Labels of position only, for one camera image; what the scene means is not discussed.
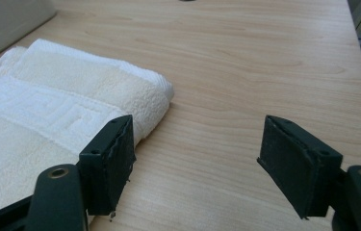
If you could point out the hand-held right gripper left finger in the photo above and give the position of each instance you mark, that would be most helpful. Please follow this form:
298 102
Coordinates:
109 166

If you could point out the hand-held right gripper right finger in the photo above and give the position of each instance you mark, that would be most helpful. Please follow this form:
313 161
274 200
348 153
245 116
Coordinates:
292 166

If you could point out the white towel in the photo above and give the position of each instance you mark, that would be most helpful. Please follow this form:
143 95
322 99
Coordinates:
40 109

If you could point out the grey box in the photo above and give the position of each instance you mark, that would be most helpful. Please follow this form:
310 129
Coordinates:
5 22

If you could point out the small black round object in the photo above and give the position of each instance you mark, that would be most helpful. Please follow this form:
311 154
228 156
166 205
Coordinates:
187 0

